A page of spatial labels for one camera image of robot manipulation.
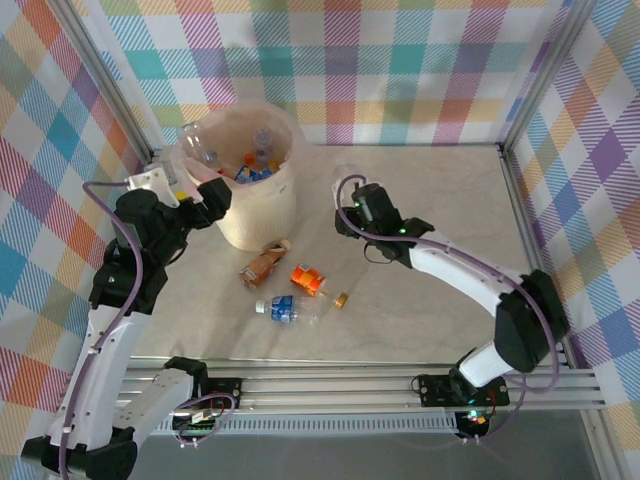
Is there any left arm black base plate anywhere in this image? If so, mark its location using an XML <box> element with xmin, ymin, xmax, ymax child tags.
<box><xmin>151</xmin><ymin>377</ymin><xmax>245</xmax><ymax>410</ymax></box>

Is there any colourful plaid cloth backdrop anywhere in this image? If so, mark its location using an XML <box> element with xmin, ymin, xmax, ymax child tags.
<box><xmin>74</xmin><ymin>0</ymin><xmax>584</xmax><ymax>147</ymax></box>
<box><xmin>507</xmin><ymin>0</ymin><xmax>640</xmax><ymax>416</ymax></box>
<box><xmin>0</xmin><ymin>0</ymin><xmax>151</xmax><ymax>480</ymax></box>

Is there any crushed bottle brown label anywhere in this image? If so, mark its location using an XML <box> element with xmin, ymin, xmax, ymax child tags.
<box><xmin>238</xmin><ymin>239</ymin><xmax>293</xmax><ymax>290</ymax></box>

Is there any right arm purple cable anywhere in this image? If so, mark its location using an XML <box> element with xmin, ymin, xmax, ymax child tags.
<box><xmin>329</xmin><ymin>173</ymin><xmax>560</xmax><ymax>444</ymax></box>

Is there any large bottle yellow-blue-orange label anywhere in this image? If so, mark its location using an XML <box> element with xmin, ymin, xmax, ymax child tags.
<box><xmin>233</xmin><ymin>162</ymin><xmax>275</xmax><ymax>185</ymax></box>

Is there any beige plastic waste bin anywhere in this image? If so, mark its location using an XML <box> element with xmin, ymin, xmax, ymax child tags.
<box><xmin>177</xmin><ymin>99</ymin><xmax>309</xmax><ymax>251</ymax></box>

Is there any clear bottle orange label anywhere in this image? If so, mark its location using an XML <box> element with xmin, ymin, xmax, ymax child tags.
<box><xmin>289</xmin><ymin>262</ymin><xmax>350</xmax><ymax>309</ymax></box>

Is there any grey metal base panel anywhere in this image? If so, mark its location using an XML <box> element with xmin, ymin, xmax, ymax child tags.
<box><xmin>134</xmin><ymin>432</ymin><xmax>621</xmax><ymax>480</ymax></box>

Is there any slotted grey cable duct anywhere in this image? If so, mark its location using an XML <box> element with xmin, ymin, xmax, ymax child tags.
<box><xmin>149</xmin><ymin>417</ymin><xmax>464</xmax><ymax>437</ymax></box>

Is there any aluminium frame post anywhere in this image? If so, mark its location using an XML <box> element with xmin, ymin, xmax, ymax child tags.
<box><xmin>47</xmin><ymin>0</ymin><xmax>164</xmax><ymax>169</ymax></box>
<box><xmin>497</xmin><ymin>0</ymin><xmax>601</xmax><ymax>156</ymax></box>

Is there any aluminium extrusion base beam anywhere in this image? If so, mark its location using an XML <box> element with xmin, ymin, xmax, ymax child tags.
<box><xmin>114</xmin><ymin>334</ymin><xmax>606</xmax><ymax>416</ymax></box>

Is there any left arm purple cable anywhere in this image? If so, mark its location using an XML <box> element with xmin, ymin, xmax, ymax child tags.
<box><xmin>58</xmin><ymin>180</ymin><xmax>236</xmax><ymax>480</ymax></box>

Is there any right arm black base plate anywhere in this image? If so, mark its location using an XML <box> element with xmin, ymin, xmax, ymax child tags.
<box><xmin>416</xmin><ymin>373</ymin><xmax>512</xmax><ymax>407</ymax></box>

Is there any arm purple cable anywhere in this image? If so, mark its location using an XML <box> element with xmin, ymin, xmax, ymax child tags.
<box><xmin>329</xmin><ymin>173</ymin><xmax>560</xmax><ymax>444</ymax></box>
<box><xmin>58</xmin><ymin>180</ymin><xmax>236</xmax><ymax>480</ymax></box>

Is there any clear bottle blue label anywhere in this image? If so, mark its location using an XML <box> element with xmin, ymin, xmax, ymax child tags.
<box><xmin>254</xmin><ymin>294</ymin><xmax>332</xmax><ymax>326</ymax></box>

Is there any translucent plastic bin liner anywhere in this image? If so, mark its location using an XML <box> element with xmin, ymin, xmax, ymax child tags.
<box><xmin>175</xmin><ymin>98</ymin><xmax>310</xmax><ymax>201</ymax></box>

